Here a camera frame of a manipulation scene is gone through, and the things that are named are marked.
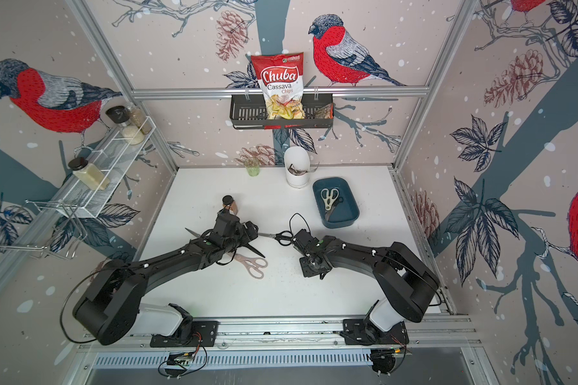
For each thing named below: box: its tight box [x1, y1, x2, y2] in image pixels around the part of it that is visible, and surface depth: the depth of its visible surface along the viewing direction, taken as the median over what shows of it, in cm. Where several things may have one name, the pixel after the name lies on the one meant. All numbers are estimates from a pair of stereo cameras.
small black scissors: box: [325, 196, 345, 223], surface depth 106 cm
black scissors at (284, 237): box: [257, 230, 294, 247], surface depth 97 cm
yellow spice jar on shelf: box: [68, 157, 110, 191], surface depth 69 cm
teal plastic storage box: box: [312, 177, 361, 230], surface depth 107 cm
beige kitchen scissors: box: [320, 187, 340, 211], surface depth 109 cm
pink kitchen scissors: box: [233, 253, 269, 280], surface depth 90 cm
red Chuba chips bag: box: [250, 52, 306, 121], surface depth 84 cm
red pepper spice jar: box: [221, 194, 239, 216], surface depth 99 cm
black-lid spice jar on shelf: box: [105, 105, 145, 146], surface depth 83 cm
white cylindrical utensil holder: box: [284, 145, 311, 189], surface depth 109 cm
